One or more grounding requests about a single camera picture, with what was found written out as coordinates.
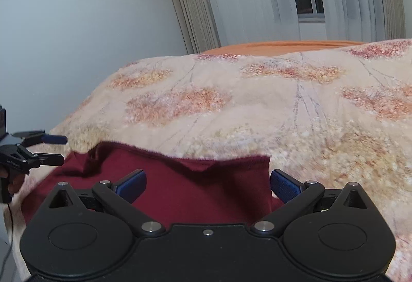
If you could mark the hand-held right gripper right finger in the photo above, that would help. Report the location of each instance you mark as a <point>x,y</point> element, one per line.
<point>284,186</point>

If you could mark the person's left hand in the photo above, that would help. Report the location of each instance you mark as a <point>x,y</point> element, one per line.
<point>16,186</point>

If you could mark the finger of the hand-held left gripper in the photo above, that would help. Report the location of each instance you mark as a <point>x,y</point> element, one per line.
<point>51,159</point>
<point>56,139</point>

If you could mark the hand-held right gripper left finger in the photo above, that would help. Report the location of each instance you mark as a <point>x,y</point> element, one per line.
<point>132,187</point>

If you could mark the maroon long-sleeved sweater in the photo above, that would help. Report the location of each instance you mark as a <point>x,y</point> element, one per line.
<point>193,191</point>

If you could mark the floral beige blanket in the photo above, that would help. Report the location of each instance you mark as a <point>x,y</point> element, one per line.
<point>257,108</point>

